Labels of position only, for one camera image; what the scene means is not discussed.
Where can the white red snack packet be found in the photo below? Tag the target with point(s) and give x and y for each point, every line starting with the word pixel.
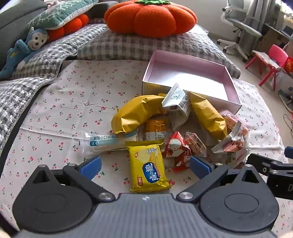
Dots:
pixel 229 144

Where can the blue monkey plush toy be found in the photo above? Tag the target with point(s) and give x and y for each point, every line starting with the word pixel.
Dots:
pixel 25 51

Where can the small orange pumpkin pillow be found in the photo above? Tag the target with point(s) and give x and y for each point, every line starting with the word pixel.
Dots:
pixel 68 26

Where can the pink clear snack packet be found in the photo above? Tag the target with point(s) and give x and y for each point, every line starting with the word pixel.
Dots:
pixel 231 121

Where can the grey checkered blanket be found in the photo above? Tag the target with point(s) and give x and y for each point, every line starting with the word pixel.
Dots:
pixel 23 91

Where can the red white candy packet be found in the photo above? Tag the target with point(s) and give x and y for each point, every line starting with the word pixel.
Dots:
pixel 175 144
pixel 183 161

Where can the large orange pumpkin pillow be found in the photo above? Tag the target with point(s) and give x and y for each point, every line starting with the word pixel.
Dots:
pixel 151 18

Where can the pink plastic chair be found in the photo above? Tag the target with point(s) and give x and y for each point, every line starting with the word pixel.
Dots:
pixel 275 53

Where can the white office chair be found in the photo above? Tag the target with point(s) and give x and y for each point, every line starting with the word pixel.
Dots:
pixel 240 22

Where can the clear packet of red snack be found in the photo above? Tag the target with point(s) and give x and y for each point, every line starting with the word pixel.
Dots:
pixel 195 144

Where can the wooden desk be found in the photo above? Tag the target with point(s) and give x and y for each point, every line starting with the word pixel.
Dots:
pixel 281 29

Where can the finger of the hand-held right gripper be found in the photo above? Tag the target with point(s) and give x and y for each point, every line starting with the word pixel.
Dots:
pixel 265 166
pixel 289 153

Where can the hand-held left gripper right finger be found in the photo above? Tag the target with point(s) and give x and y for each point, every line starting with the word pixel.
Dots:
pixel 199 166

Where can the small red bag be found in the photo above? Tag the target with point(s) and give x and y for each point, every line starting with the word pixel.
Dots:
pixel 288 65

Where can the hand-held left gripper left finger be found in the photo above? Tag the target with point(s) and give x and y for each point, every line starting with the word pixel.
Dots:
pixel 91 166

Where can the white grey snack packet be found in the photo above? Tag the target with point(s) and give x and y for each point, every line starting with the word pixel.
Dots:
pixel 178 122
pixel 175 98

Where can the yellow paper snack packet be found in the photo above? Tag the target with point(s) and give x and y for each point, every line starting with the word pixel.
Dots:
pixel 135 112
pixel 208 116

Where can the green snowflake pillow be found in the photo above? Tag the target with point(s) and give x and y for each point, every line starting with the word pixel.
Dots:
pixel 59 14

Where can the cherry print cloth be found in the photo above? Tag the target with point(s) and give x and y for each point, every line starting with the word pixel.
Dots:
pixel 68 103

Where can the orange white snack packet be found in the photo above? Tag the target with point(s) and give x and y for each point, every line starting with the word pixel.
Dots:
pixel 155 128

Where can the white box with pink lining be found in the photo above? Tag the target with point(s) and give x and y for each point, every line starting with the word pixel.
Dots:
pixel 190 75

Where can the patterned paper sheet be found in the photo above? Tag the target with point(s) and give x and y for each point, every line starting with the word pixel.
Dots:
pixel 265 58

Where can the grey sofa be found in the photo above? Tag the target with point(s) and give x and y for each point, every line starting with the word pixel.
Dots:
pixel 16 16

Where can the yellow cracker packet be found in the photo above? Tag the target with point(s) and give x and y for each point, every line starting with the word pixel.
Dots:
pixel 147 167

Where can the clear bread packet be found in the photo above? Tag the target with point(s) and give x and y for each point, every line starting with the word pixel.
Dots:
pixel 107 143

